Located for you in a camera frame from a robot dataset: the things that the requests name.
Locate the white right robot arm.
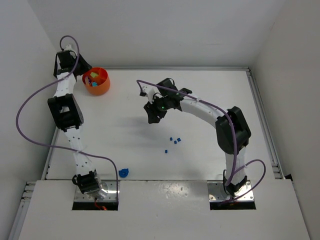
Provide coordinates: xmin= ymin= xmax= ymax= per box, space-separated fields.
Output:
xmin=137 ymin=78 xmax=252 ymax=197

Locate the orange divided round container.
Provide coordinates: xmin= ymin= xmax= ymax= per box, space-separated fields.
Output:
xmin=82 ymin=67 xmax=111 ymax=96

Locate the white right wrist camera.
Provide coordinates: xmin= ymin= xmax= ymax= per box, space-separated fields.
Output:
xmin=139 ymin=85 xmax=156 ymax=104

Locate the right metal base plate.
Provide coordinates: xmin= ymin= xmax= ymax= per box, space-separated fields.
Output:
xmin=207 ymin=181 xmax=255 ymax=203

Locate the metal base plate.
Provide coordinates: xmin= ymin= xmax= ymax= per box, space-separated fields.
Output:
xmin=73 ymin=180 xmax=120 ymax=203
xmin=207 ymin=181 xmax=255 ymax=203

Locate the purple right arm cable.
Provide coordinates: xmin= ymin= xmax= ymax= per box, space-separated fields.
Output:
xmin=136 ymin=79 xmax=267 ymax=202

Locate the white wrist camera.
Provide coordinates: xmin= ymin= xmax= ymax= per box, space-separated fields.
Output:
xmin=64 ymin=44 xmax=75 ymax=52
xmin=139 ymin=85 xmax=156 ymax=104

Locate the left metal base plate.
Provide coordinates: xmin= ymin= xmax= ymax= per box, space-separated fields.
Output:
xmin=73 ymin=180 xmax=120 ymax=203

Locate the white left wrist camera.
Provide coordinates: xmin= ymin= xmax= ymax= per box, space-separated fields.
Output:
xmin=64 ymin=44 xmax=75 ymax=52

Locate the aluminium table frame rail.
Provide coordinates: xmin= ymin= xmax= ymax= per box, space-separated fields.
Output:
xmin=246 ymin=68 xmax=285 ymax=180

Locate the blue rounded lego piece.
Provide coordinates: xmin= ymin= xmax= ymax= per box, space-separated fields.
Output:
xmin=118 ymin=168 xmax=129 ymax=178

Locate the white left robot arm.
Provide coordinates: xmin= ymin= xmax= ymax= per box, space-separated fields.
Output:
xmin=47 ymin=49 xmax=102 ymax=198

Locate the lime green lego brick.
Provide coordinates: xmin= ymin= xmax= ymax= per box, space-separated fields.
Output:
xmin=90 ymin=72 xmax=98 ymax=78

